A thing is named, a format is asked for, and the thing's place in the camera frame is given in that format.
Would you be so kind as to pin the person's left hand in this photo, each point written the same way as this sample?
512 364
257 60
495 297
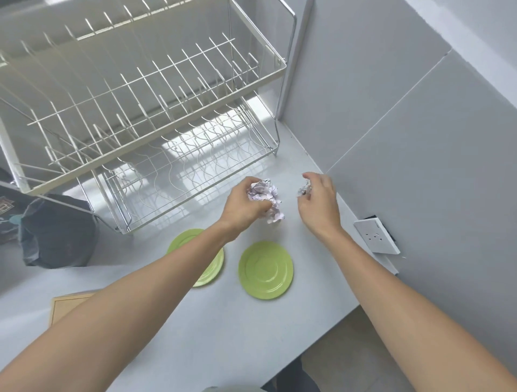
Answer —
242 208

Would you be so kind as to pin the person's right hand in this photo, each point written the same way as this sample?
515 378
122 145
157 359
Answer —
321 206

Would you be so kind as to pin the person's left thumb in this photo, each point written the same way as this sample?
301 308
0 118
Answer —
260 205

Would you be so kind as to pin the person's right thumb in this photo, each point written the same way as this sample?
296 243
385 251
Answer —
303 198

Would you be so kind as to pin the large paper ball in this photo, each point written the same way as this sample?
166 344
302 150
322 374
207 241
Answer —
266 202

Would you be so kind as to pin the small paper ball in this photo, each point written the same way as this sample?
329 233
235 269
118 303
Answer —
303 189

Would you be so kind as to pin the person's right forearm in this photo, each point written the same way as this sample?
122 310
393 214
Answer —
416 319

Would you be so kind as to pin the person's left forearm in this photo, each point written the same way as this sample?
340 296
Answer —
101 319

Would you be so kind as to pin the green saucer plate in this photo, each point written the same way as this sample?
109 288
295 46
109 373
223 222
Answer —
265 270
204 258

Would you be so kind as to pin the two-tier metal dish rack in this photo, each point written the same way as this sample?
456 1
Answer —
137 109

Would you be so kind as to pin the black plastic bag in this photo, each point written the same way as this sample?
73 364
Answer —
56 230

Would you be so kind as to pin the wooden cutting board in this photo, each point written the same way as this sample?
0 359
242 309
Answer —
66 305

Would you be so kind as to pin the white wall socket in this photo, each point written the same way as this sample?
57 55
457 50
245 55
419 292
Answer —
376 236

